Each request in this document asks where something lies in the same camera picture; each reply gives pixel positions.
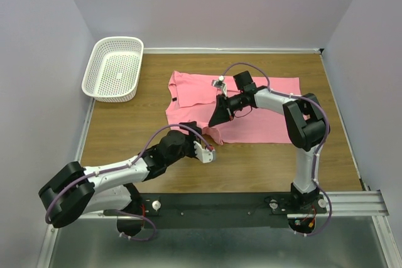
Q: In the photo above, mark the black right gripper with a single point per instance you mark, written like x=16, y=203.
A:
x=220, y=114

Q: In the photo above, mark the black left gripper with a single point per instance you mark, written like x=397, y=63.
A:
x=192, y=136

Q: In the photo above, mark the pink t shirt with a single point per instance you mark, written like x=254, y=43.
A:
x=193, y=99

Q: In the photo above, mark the white perforated plastic basket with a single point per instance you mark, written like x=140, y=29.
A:
x=113, y=70

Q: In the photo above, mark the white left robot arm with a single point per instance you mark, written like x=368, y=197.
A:
x=70, y=193

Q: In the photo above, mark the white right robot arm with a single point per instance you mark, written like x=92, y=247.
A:
x=306, y=122

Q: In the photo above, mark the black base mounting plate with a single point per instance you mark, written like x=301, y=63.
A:
x=224, y=210

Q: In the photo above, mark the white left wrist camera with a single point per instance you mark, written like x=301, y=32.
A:
x=204, y=154

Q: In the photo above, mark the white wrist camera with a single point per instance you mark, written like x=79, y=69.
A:
x=204, y=154
x=220, y=85

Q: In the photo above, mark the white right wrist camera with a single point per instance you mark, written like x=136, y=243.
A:
x=220, y=85

